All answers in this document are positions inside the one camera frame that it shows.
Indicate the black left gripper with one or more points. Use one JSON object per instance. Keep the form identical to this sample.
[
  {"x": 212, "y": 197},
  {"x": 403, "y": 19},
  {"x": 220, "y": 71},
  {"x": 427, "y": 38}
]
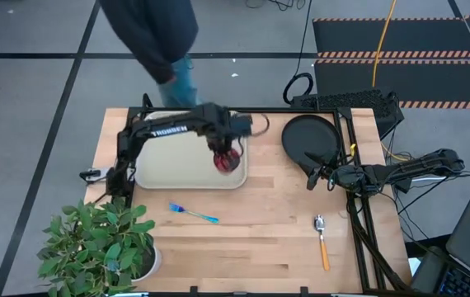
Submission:
[{"x": 220, "y": 138}]

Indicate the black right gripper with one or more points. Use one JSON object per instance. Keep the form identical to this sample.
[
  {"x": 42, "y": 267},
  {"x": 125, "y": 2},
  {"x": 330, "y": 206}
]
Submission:
[{"x": 348, "y": 177}]

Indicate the red faceted plastic cup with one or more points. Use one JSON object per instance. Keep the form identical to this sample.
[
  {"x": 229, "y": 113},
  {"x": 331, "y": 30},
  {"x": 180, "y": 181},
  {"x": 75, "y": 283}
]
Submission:
[{"x": 227, "y": 161}]

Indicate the black round plate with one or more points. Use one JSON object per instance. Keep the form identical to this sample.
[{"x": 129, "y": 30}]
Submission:
[{"x": 307, "y": 136}]

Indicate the beige plastic tray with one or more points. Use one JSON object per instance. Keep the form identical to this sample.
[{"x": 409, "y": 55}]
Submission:
[{"x": 177, "y": 165}]

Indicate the iridescent blue metal fork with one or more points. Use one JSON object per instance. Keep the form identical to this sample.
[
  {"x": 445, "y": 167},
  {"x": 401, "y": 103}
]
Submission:
[{"x": 194, "y": 213}]

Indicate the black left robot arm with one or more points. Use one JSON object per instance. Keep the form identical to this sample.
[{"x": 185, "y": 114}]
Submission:
[{"x": 169, "y": 130}]

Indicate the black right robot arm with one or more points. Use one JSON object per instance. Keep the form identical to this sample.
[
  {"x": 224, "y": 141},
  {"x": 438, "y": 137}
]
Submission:
[{"x": 416, "y": 167}]

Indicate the yellow tape tag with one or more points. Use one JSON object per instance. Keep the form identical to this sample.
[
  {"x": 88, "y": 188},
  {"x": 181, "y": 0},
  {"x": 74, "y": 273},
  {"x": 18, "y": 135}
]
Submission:
[{"x": 353, "y": 149}]

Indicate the black perforated computer tower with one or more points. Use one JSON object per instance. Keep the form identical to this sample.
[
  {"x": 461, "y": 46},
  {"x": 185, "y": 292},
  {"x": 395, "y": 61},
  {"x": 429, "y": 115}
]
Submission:
[{"x": 367, "y": 101}]

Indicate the black hazard-striped floor mat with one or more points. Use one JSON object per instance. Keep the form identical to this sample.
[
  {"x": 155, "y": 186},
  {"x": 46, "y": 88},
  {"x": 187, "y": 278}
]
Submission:
[
  {"x": 404, "y": 80},
  {"x": 404, "y": 37}
]

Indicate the white plant pot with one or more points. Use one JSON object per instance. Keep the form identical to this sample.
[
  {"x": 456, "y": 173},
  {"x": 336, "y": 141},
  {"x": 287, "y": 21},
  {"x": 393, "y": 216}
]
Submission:
[{"x": 155, "y": 264}]

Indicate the person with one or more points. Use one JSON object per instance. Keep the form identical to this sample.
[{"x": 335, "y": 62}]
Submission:
[{"x": 152, "y": 33}]

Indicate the green leafy plant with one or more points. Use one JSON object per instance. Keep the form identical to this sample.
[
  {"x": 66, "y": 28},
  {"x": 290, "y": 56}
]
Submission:
[{"x": 95, "y": 247}]

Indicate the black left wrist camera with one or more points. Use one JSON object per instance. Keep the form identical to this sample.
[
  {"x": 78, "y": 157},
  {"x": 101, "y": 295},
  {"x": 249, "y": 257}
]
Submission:
[{"x": 241, "y": 123}]

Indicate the black aluminium table frame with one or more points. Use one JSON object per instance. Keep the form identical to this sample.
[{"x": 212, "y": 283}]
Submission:
[{"x": 292, "y": 110}]

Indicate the black clamp bracket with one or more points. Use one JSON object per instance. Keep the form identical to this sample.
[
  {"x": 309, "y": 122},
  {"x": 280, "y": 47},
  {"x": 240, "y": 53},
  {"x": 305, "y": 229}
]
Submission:
[{"x": 92, "y": 175}]

